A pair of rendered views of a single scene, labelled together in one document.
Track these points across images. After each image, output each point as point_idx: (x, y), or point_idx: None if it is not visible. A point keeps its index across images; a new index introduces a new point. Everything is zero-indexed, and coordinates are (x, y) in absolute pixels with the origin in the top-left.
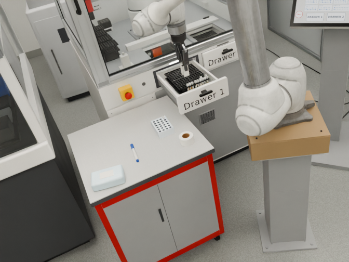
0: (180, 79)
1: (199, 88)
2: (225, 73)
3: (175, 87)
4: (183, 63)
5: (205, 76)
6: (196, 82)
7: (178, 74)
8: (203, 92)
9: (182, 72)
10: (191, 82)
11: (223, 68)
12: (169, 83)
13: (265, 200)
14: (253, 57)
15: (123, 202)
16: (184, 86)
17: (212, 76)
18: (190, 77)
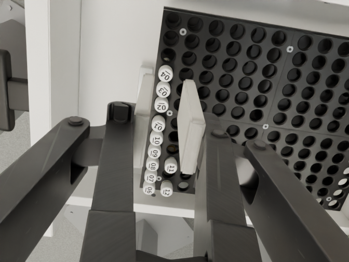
0: (257, 83)
1: (30, 89)
2: (260, 246)
3: (257, 33)
4: (105, 131)
5: (150, 182)
6: (151, 122)
7: (324, 109)
8: (8, 83)
9: (185, 88)
10: (159, 104)
11: (268, 259)
12: (329, 34)
13: (23, 55)
14: None
15: None
16: (179, 57)
17: (153, 204)
18: (235, 133)
